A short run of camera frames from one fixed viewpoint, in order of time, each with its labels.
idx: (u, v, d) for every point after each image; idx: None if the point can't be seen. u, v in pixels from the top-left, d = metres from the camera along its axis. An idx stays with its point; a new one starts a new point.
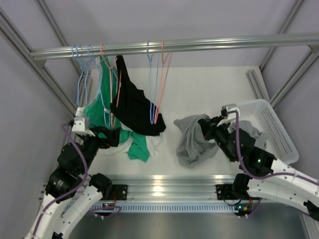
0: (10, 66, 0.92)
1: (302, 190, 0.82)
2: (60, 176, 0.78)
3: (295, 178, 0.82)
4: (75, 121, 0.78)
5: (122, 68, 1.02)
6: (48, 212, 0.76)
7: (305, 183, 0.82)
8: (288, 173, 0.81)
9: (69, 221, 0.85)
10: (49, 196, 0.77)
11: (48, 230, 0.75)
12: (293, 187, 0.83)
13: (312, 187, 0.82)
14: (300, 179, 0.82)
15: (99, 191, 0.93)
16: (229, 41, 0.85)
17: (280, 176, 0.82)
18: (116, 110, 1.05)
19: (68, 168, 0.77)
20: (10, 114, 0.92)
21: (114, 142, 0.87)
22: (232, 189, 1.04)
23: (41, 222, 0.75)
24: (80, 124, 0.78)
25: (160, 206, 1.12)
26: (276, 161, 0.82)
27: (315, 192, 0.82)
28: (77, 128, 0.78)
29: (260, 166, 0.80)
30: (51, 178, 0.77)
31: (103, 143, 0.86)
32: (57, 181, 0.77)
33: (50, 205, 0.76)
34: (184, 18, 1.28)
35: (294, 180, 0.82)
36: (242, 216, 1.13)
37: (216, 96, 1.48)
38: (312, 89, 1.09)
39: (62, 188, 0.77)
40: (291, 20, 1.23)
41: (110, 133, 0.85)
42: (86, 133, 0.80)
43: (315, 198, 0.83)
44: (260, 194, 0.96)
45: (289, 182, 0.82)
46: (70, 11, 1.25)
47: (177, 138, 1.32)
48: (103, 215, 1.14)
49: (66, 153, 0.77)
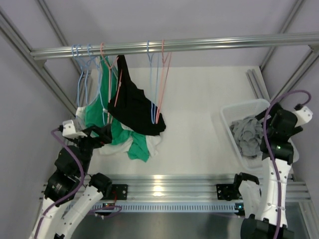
0: (9, 66, 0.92)
1: (264, 192, 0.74)
2: (58, 179, 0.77)
3: (275, 181, 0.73)
4: (64, 125, 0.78)
5: (123, 68, 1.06)
6: (48, 215, 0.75)
7: (275, 194, 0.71)
8: (273, 164, 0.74)
9: (70, 222, 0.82)
10: (48, 200, 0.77)
11: (49, 232, 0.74)
12: (264, 183, 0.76)
13: (273, 198, 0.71)
14: (277, 186, 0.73)
15: (99, 191, 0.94)
16: (228, 41, 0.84)
17: (270, 168, 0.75)
18: (114, 110, 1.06)
19: (66, 172, 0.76)
20: (10, 114, 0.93)
21: (108, 138, 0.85)
22: (234, 179, 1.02)
23: (41, 224, 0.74)
24: (70, 127, 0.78)
25: (160, 205, 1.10)
26: (286, 164, 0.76)
27: (269, 203, 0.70)
28: (67, 132, 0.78)
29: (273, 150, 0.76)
30: (50, 181, 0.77)
31: (97, 141, 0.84)
32: (55, 184, 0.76)
33: (50, 208, 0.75)
34: (184, 17, 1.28)
35: (272, 178, 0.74)
36: (242, 216, 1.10)
37: (217, 96, 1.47)
38: (313, 89, 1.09)
39: (60, 192, 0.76)
40: (291, 19, 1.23)
41: (102, 130, 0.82)
42: (79, 135, 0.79)
43: (262, 204, 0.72)
44: (243, 191, 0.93)
45: (268, 177, 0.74)
46: (70, 11, 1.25)
47: (177, 137, 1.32)
48: (103, 215, 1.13)
49: (63, 157, 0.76)
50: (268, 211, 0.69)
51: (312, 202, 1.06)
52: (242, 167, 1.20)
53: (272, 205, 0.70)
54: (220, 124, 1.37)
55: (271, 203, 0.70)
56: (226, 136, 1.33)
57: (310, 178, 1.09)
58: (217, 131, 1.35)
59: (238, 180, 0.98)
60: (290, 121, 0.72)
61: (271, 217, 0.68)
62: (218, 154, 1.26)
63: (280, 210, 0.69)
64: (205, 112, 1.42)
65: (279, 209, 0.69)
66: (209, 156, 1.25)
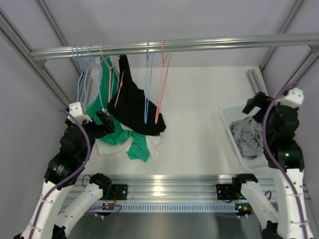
0: (9, 66, 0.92)
1: (283, 209, 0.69)
2: (61, 160, 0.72)
3: (292, 196, 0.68)
4: (71, 106, 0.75)
5: (125, 68, 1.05)
6: (49, 200, 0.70)
7: (295, 210, 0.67)
8: (287, 178, 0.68)
9: (72, 215, 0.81)
10: (49, 183, 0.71)
11: (49, 219, 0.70)
12: (280, 196, 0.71)
13: (295, 215, 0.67)
14: (295, 201, 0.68)
15: (100, 188, 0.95)
16: (228, 41, 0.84)
17: (284, 180, 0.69)
18: (113, 109, 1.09)
19: (72, 150, 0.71)
20: (10, 114, 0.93)
21: (111, 128, 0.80)
22: (232, 179, 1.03)
23: (41, 212, 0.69)
24: (78, 109, 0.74)
25: (160, 206, 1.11)
26: (298, 171, 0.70)
27: (291, 221, 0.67)
28: (75, 113, 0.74)
29: (281, 157, 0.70)
30: (51, 163, 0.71)
31: (100, 129, 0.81)
32: (57, 167, 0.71)
33: (51, 192, 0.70)
34: (183, 18, 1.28)
35: (288, 193, 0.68)
36: (242, 216, 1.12)
37: (217, 96, 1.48)
38: (313, 89, 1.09)
39: (63, 174, 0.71)
40: (291, 20, 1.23)
41: (106, 117, 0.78)
42: (84, 118, 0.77)
43: (283, 221, 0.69)
44: (247, 193, 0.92)
45: (284, 192, 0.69)
46: (70, 11, 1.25)
47: (177, 137, 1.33)
48: (103, 215, 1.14)
49: (70, 135, 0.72)
50: (293, 229, 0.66)
51: (312, 202, 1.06)
52: (242, 167, 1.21)
53: (296, 223, 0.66)
54: (220, 124, 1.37)
55: (295, 220, 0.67)
56: (226, 136, 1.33)
57: (310, 178, 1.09)
58: (217, 131, 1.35)
59: (237, 183, 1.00)
60: (292, 121, 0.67)
61: (297, 235, 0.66)
62: (218, 154, 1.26)
63: (304, 225, 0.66)
64: (205, 111, 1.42)
65: (304, 224, 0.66)
66: (209, 156, 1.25)
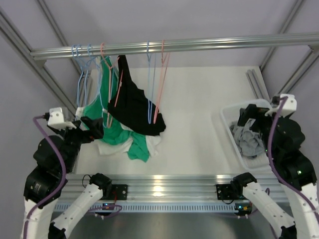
0: (9, 66, 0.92)
1: (302, 224, 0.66)
2: (38, 176, 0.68)
3: (311, 212, 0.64)
4: (51, 113, 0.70)
5: (124, 68, 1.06)
6: (33, 218, 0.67)
7: (316, 225, 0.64)
8: (302, 195, 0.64)
9: (72, 217, 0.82)
10: (30, 202, 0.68)
11: (38, 234, 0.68)
12: (296, 212, 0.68)
13: (316, 229, 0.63)
14: (315, 217, 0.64)
15: (100, 188, 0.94)
16: (228, 41, 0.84)
17: (300, 198, 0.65)
18: (113, 110, 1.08)
19: (48, 166, 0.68)
20: (10, 114, 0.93)
21: (98, 133, 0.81)
22: (232, 180, 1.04)
23: (28, 229, 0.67)
24: (58, 115, 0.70)
25: (160, 206, 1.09)
26: (312, 185, 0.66)
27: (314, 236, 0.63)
28: (53, 121, 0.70)
29: (294, 176, 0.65)
30: (28, 180, 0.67)
31: (86, 135, 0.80)
32: (34, 185, 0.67)
33: (33, 210, 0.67)
34: (183, 18, 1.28)
35: (306, 210, 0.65)
36: (242, 216, 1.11)
37: (217, 96, 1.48)
38: (313, 89, 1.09)
39: (41, 191, 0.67)
40: (291, 20, 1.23)
41: (93, 123, 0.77)
42: (67, 125, 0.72)
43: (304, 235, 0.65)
44: (251, 196, 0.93)
45: (302, 209, 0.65)
46: (70, 12, 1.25)
47: (177, 137, 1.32)
48: (103, 215, 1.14)
49: (44, 149, 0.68)
50: None
51: None
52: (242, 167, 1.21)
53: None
54: (220, 124, 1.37)
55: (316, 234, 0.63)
56: (226, 136, 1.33)
57: None
58: (217, 131, 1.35)
59: (236, 186, 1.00)
60: (297, 137, 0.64)
61: None
62: (218, 154, 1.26)
63: None
64: (205, 111, 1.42)
65: None
66: (209, 156, 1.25)
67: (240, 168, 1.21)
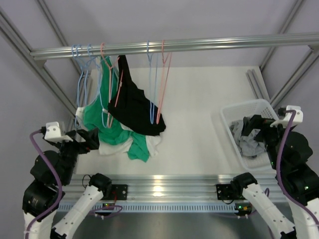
0: (9, 66, 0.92)
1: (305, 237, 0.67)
2: (36, 189, 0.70)
3: (314, 226, 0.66)
4: (48, 127, 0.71)
5: (124, 68, 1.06)
6: (32, 230, 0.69)
7: None
8: (307, 211, 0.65)
9: (72, 222, 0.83)
10: (29, 215, 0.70)
11: None
12: (299, 224, 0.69)
13: None
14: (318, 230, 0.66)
15: (99, 190, 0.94)
16: (229, 41, 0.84)
17: (305, 213, 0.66)
18: (114, 110, 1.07)
19: (45, 180, 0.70)
20: (10, 114, 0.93)
21: (95, 144, 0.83)
22: (231, 181, 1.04)
23: None
24: (55, 130, 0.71)
25: (160, 206, 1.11)
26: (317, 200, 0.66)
27: None
28: (50, 135, 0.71)
29: (301, 191, 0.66)
30: (26, 194, 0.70)
31: (82, 147, 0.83)
32: (32, 199, 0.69)
33: (32, 223, 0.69)
34: (183, 18, 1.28)
35: (310, 224, 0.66)
36: (242, 216, 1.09)
37: (217, 96, 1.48)
38: (313, 88, 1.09)
39: (39, 205, 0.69)
40: (291, 20, 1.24)
41: (89, 135, 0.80)
42: (64, 139, 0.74)
43: None
44: (251, 198, 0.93)
45: (305, 223, 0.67)
46: (70, 12, 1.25)
47: (177, 137, 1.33)
48: (103, 215, 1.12)
49: (40, 164, 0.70)
50: None
51: None
52: (242, 167, 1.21)
53: None
54: (220, 124, 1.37)
55: None
56: (226, 136, 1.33)
57: None
58: (217, 131, 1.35)
59: (236, 186, 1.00)
60: (303, 151, 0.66)
61: None
62: (218, 154, 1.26)
63: None
64: (205, 111, 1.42)
65: None
66: (209, 156, 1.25)
67: (240, 168, 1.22)
